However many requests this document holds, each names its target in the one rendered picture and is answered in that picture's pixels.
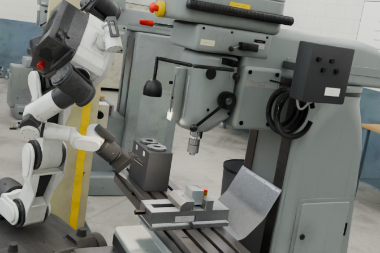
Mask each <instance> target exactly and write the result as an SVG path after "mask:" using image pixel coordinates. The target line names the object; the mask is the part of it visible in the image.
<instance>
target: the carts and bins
mask: <svg viewBox="0 0 380 253"><path fill-rule="evenodd" d="M223 164H224V165H223V177H222V187H221V195H222V194H224V193H225V192H226V190H227V189H228V187H229V186H230V185H231V183H232V181H233V180H234V178H235V176H236V175H237V173H238V171H239V170H240V168H241V167H242V165H243V166H244V159H230V160H226V161H224V162H223Z"/></svg>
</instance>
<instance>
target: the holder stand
mask: <svg viewBox="0 0 380 253"><path fill-rule="evenodd" d="M132 152H133V153H134V154H136V155H137V157H138V158H139V159H140V160H142V161H143V162H144V165H143V166H142V165H141V164H139V163H138V162H137V161H135V160H134V161H133V162H132V163H131V165H130V169H129V176H130V177H131V178H132V179H133V180H134V182H135V183H137V184H138V185H139V187H140V188H141V189H142V190H143V191H167V189H168V184H169V177H170V170H171V163H172V156H173V153H172V152H171V151H169V150H168V149H167V148H166V147H165V146H163V145H161V144H160V143H159V142H158V141H157V140H156V139H151V138H141V139H134V140H133V148H132Z"/></svg>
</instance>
